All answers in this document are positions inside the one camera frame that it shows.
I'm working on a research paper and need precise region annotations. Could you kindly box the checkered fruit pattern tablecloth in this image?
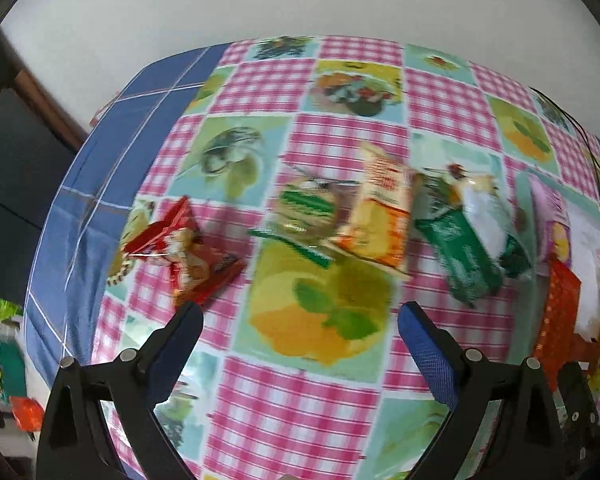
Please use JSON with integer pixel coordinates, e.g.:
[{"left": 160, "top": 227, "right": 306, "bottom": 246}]
[{"left": 24, "top": 36, "right": 600, "bottom": 479}]

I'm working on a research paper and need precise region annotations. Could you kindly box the gold orange swiss roll pack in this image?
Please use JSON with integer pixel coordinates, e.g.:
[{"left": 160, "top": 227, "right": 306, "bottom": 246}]
[{"left": 325, "top": 142, "right": 415, "bottom": 278}]

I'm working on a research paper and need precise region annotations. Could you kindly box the white tray with green rim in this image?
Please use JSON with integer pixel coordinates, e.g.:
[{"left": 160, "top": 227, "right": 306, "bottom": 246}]
[{"left": 506, "top": 169, "right": 600, "bottom": 364}]

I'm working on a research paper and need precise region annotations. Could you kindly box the clear wrapped round bun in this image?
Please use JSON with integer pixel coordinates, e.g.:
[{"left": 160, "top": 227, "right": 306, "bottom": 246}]
[{"left": 448, "top": 164, "right": 498, "bottom": 194}]

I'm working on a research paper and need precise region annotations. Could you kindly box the red candy wrapper pack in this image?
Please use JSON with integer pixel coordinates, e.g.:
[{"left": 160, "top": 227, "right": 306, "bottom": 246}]
[{"left": 123, "top": 196, "right": 246, "bottom": 310}]

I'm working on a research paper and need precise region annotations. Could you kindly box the black cable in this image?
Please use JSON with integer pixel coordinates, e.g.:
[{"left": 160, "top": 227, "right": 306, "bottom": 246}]
[{"left": 529, "top": 86, "right": 600, "bottom": 221}]

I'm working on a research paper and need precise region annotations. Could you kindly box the small green striped snack pack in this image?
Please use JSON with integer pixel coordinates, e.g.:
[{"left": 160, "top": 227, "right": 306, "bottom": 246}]
[{"left": 249, "top": 176, "right": 358, "bottom": 269}]

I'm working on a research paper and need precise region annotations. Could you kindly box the dark green snack pack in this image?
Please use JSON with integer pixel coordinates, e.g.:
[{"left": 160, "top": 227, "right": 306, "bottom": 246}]
[{"left": 415, "top": 209, "right": 504, "bottom": 308}]

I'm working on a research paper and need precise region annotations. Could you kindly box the red gold patterned snack pack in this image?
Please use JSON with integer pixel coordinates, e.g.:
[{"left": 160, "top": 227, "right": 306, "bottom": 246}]
[{"left": 532, "top": 255, "right": 600, "bottom": 392}]

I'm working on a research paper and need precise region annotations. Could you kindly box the green foil snack pack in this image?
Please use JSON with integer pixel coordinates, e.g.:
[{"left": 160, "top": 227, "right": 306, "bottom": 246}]
[{"left": 418, "top": 167, "right": 531, "bottom": 278}]

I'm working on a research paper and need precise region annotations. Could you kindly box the purple swiss roll snack pack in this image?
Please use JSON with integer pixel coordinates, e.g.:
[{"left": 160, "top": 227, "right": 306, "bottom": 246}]
[{"left": 528, "top": 174, "right": 571, "bottom": 268}]

